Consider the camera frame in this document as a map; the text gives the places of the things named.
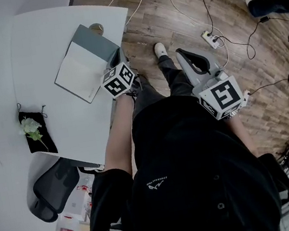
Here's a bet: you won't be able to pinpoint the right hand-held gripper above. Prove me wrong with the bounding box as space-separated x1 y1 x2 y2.
175 38 254 127

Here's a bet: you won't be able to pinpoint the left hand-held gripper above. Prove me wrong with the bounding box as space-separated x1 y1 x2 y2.
95 46 139 101

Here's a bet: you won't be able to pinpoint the grey notebook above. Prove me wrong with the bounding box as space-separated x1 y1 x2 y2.
45 18 130 109

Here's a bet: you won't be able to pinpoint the person's left forearm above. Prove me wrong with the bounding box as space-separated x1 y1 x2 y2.
92 93 148 180

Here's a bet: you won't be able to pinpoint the person's right forearm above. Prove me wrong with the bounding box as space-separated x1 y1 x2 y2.
223 113 261 164

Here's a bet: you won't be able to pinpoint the person's dark trousers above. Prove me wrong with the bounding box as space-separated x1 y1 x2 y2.
123 50 198 121

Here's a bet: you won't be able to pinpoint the white power strip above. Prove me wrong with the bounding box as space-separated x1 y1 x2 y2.
200 28 223 51

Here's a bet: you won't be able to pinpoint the person's right shoe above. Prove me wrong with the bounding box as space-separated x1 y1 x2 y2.
153 41 168 59

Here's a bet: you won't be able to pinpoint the silver metal wristwatch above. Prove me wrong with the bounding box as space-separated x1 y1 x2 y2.
222 109 242 121

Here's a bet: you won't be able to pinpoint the person's black shirt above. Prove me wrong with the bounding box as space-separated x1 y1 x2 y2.
66 77 289 231

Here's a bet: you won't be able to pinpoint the white artificial flower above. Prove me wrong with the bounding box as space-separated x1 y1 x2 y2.
16 115 50 157

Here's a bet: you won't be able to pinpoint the black mesh office chair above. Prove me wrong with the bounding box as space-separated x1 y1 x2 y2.
21 150 110 227

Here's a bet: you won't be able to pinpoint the white cardboard box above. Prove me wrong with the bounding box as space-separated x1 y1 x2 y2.
62 182 94 225

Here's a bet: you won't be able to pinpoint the pile of clear water jugs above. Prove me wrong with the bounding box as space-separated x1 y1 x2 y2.
45 175 104 231

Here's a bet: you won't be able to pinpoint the round desk cable grommet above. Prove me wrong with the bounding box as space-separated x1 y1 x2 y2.
88 22 106 38

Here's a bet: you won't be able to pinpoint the cream power cable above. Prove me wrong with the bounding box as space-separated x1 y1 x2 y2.
108 0 232 84

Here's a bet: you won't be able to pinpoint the black adapter cable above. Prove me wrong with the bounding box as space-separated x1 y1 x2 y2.
211 12 289 66

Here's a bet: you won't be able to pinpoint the black power cable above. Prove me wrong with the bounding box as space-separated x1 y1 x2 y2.
191 0 223 37

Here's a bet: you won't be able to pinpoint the black drawstring pouch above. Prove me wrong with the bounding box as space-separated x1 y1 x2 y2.
15 97 59 160

